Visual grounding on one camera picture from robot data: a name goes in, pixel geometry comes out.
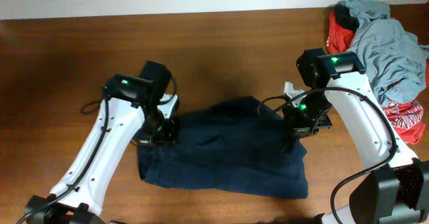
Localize navy blue shorts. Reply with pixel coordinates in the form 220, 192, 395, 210
137, 96, 308, 199

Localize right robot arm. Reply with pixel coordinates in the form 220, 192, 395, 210
279, 48, 428, 224

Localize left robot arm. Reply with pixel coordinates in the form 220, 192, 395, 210
19, 61, 179, 223

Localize red printed t-shirt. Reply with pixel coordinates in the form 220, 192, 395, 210
326, 11, 426, 145

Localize grey t-shirt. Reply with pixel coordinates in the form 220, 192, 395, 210
338, 0, 428, 107

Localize black garment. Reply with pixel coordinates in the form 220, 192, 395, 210
334, 4, 359, 32

